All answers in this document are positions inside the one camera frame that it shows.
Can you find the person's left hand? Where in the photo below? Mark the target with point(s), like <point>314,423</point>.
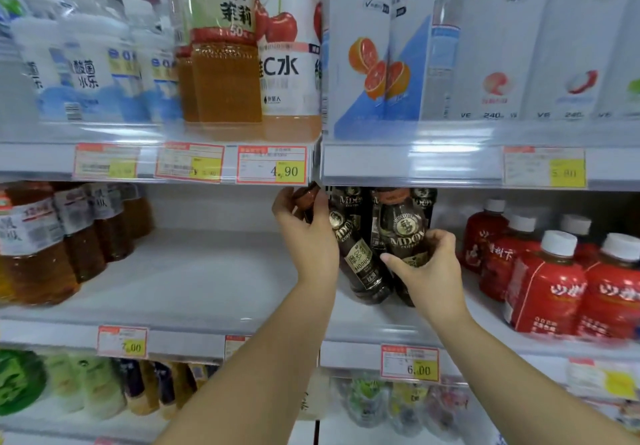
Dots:
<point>312,250</point>

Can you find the person's right hand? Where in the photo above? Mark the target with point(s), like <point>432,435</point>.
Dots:
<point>435,285</point>

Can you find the store shelving unit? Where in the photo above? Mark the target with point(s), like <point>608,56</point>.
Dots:
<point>200,270</point>

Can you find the person's left forearm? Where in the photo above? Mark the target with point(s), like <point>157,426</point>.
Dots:
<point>250,374</point>

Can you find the person's right forearm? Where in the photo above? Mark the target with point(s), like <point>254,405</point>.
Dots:
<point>525,389</point>

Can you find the red bottle white cap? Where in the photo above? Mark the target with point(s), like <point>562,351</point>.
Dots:
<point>477,245</point>
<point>542,295</point>
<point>575,225</point>
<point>502,265</point>
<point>612,300</point>

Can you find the clear bottle colourful label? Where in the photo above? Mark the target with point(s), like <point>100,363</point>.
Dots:
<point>407,404</point>
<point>447,409</point>
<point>367,399</point>

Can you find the pink cherry-label drink bottle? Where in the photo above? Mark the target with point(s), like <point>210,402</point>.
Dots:
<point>287,75</point>

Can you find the yellow bottle dark label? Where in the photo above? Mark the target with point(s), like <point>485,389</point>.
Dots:
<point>187,379</point>
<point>135,384</point>
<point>164,384</point>

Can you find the tall tea bottle red band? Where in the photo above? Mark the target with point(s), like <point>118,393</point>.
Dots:
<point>225,80</point>
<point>186,90</point>

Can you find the bright green drink bottle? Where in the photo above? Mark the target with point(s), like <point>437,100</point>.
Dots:
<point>20,384</point>

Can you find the red yellow price tag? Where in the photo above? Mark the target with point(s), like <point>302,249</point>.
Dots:
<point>530,167</point>
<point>260,165</point>
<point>600,379</point>
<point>100,160</point>
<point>405,362</point>
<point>232,347</point>
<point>115,342</point>
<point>185,160</point>

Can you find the row of tall white bottles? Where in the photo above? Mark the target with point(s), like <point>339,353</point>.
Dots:
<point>500,35</point>

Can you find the row of white blue-label bottles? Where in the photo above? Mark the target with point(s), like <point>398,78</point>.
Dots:
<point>90,85</point>

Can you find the row of amber tea bottles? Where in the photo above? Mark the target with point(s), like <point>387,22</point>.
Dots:
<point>35,270</point>

